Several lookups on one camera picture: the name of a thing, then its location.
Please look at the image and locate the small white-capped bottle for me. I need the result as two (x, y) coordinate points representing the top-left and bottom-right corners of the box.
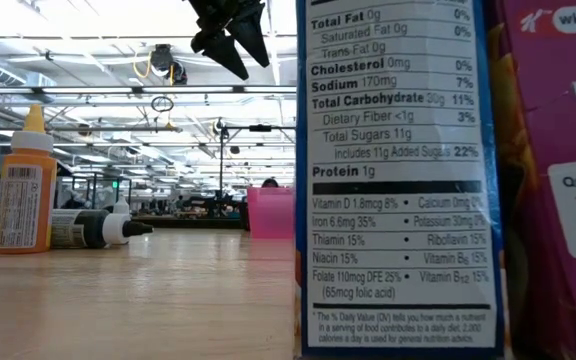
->
(112, 196), (132, 217)

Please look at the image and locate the pink mini cereal box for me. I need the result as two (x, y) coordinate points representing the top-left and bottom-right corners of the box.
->
(482, 0), (576, 360)

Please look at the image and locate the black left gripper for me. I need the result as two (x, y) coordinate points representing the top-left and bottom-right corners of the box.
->
(186, 0), (272, 82)

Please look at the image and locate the black icing tube white collar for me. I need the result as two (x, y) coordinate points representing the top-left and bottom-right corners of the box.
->
(50, 208), (155, 251)

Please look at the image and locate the black overhead camera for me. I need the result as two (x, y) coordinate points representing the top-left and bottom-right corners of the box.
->
(148, 43), (189, 86)

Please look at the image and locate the pink translucent plastic bin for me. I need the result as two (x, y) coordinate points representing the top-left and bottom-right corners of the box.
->
(246, 186), (297, 240)

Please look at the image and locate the yellow squeeze bottle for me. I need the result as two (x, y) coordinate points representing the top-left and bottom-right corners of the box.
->
(0, 103), (58, 256)

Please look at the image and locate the black aluminium table frame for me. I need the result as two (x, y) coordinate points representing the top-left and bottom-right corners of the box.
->
(0, 214), (249, 237)

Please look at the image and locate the blue mini cereal box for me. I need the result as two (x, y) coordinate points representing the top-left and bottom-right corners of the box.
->
(293, 0), (507, 360)

